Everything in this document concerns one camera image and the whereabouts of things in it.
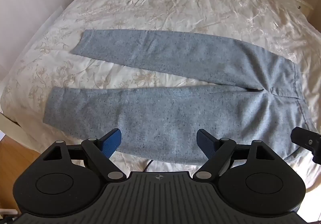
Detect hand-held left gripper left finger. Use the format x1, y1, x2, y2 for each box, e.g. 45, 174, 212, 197
40, 128, 127, 183

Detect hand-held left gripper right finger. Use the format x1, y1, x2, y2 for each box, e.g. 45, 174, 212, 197
193, 128, 279, 183

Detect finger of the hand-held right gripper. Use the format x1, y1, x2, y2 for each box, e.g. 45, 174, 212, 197
291, 127, 321, 164

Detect grey speckled pants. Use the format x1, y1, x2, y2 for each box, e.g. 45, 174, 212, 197
42, 29, 314, 165

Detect bed with cream floral bedspread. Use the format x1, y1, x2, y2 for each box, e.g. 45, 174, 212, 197
0, 0, 321, 189

